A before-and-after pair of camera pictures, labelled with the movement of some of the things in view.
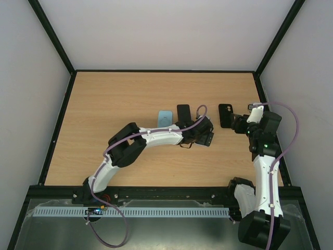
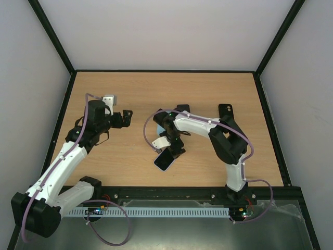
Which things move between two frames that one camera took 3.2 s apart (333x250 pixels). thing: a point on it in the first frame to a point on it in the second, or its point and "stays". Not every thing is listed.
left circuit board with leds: x=97 y=211 stays
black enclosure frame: x=72 y=72 stays
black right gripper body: x=234 y=121 to x=177 y=151
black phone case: x=225 y=111 stays
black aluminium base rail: x=49 y=192 stays
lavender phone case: x=205 y=139 to x=154 y=160
